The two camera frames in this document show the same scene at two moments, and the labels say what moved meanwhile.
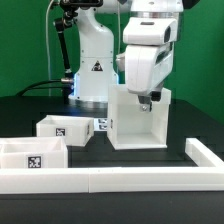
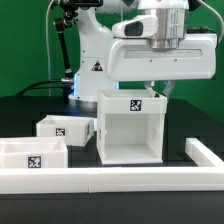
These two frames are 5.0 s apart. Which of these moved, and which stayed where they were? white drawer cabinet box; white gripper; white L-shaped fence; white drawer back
Moved: white drawer cabinet box; white gripper
Stayed: white drawer back; white L-shaped fence
